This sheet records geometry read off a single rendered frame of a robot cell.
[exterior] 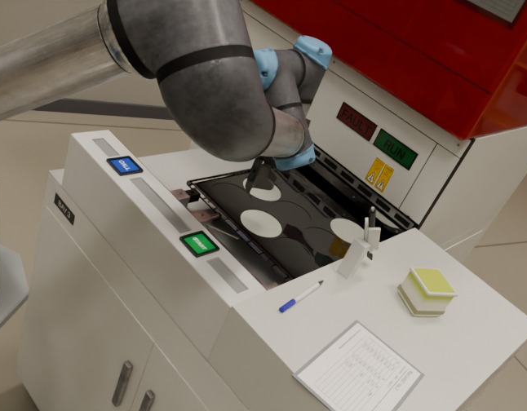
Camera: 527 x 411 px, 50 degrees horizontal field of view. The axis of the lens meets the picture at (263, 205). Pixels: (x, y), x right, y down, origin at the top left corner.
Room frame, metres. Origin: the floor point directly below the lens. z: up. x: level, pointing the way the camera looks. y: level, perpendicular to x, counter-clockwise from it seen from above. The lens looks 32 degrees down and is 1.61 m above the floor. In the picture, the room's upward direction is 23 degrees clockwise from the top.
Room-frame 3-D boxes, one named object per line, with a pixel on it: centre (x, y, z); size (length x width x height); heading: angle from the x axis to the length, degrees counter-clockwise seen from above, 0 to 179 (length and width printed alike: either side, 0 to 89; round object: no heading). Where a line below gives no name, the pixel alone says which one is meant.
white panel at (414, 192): (1.47, -0.03, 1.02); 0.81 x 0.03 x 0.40; 56
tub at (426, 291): (0.94, -0.36, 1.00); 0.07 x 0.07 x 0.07; 30
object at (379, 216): (1.36, -0.17, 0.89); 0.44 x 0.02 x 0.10; 56
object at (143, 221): (0.91, 0.19, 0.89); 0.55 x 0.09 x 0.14; 56
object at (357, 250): (0.95, -0.21, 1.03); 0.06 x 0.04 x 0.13; 146
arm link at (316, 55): (1.08, 0.03, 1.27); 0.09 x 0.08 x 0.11; 146
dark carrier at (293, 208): (1.18, -0.07, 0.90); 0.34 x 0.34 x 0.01; 57
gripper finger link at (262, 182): (1.07, 0.02, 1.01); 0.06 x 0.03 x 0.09; 91
